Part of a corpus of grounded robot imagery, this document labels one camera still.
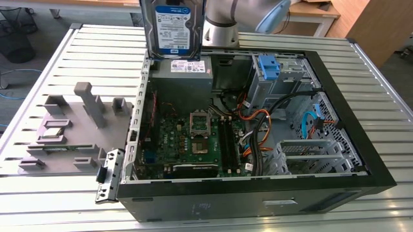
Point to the hard disk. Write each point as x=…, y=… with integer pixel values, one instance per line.
x=173, y=29

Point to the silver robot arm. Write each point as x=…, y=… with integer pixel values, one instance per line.
x=220, y=31

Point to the metal disk bay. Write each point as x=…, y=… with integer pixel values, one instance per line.
x=309, y=157

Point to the green motherboard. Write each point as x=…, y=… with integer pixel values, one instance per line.
x=174, y=135

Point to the black RAM slot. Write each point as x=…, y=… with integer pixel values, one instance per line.
x=233, y=145
x=224, y=145

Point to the CPU socket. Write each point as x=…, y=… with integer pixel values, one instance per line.
x=200, y=148

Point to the grey power supply unit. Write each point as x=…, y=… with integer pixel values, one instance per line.
x=188, y=79

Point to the metal optical drive bay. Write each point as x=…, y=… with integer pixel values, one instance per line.
x=261, y=91

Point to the black graphics card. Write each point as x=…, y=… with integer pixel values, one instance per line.
x=193, y=170

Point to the blue plastic bay latch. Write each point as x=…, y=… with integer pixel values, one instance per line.
x=269, y=70

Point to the black open PC case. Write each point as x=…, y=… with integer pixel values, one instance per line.
x=227, y=200

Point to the grey expansion slot latch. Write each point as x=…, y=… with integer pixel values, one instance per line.
x=113, y=169

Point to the grey parts rack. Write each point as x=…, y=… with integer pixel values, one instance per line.
x=83, y=142

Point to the green RAM stick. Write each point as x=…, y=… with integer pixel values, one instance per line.
x=59, y=149

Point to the silver CPU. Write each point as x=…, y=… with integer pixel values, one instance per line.
x=53, y=133

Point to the wooden desk with white legs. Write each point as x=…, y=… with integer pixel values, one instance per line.
x=316, y=14

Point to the black mesh wastebasket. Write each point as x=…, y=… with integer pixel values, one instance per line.
x=19, y=48

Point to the wooden cabinet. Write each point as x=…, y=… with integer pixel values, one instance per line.
x=382, y=29

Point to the black chair caster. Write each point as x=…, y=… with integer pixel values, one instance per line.
x=407, y=52

